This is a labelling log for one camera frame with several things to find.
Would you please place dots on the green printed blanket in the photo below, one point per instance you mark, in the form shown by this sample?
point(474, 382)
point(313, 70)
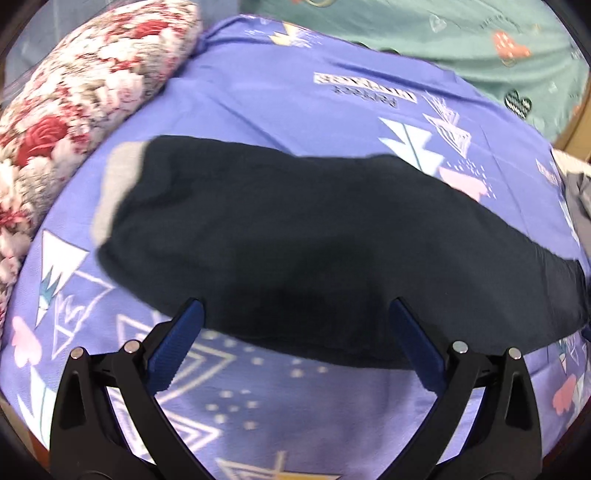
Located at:
point(438, 32)

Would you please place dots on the red floral pillow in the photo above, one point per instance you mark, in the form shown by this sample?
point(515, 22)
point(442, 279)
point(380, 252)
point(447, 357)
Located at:
point(69, 106)

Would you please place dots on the black pants with grey waistband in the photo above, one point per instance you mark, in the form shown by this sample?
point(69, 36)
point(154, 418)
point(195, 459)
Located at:
point(295, 249)

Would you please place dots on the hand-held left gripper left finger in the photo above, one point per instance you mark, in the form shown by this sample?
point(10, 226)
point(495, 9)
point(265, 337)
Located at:
point(178, 341)

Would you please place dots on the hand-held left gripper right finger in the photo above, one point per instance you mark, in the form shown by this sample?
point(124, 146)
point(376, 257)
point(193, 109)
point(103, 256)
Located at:
point(418, 341)

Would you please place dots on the purple printed bed sheet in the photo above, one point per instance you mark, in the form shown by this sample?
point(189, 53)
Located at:
point(258, 406)

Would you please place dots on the grey cloth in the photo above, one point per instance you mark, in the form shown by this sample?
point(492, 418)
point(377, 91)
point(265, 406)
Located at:
point(579, 194)

